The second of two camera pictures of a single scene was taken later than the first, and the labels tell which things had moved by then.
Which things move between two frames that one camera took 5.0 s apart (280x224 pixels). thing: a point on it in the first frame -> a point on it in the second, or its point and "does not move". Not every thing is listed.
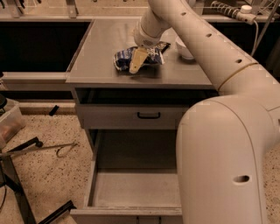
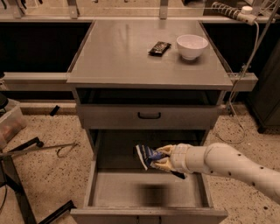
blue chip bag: x=122 y=59 -> x=147 y=156
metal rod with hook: x=73 y=144 does not move
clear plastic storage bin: x=11 y=122 does not move
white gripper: x=144 y=38 -> x=180 y=158
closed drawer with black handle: x=130 y=116 does not move
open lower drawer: x=135 y=178 does not move
